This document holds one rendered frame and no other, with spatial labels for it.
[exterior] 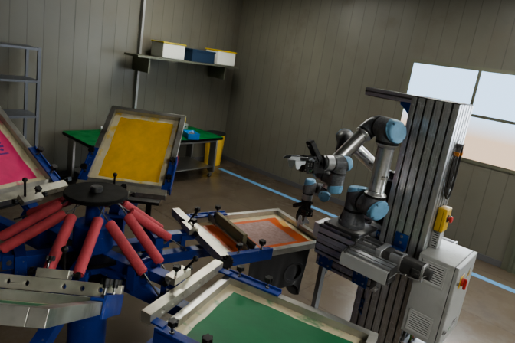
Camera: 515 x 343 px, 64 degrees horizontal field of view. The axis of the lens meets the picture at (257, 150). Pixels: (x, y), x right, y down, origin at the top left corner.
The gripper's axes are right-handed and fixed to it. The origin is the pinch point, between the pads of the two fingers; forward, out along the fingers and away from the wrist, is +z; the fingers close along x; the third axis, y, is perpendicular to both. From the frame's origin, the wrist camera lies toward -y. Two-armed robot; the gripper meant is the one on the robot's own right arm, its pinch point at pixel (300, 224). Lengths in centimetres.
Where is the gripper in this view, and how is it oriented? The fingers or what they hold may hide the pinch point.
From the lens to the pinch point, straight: 305.6
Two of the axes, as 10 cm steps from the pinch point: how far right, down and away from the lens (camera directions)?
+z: -1.5, 9.6, 2.2
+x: 8.2, 0.0, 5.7
